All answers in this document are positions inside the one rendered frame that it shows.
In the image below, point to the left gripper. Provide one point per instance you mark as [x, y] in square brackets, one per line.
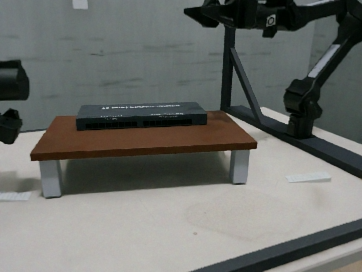
[231, 14]

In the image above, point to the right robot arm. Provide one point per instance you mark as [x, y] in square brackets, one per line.
[14, 86]

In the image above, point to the brown wooden stand with white legs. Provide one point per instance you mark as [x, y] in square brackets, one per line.
[62, 141]

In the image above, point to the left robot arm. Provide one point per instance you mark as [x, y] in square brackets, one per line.
[304, 94]

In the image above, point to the black network switch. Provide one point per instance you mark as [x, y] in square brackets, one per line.
[140, 115]

